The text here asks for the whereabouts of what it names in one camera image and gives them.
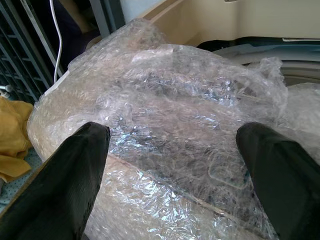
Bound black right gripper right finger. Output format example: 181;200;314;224
235;121;320;240

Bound light blue dotted mat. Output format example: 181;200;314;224
0;147;43;213

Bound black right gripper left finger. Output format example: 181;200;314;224
0;121;111;240

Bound clear bubble wrap sheet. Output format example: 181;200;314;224
26;17;320;240

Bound white cable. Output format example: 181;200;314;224
48;0;63;84

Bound beige washing machine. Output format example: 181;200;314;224
143;0;320;87

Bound yellow cloth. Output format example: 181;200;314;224
0;96;35;183

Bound dark teal slatted crate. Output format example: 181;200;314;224
0;0;63;105

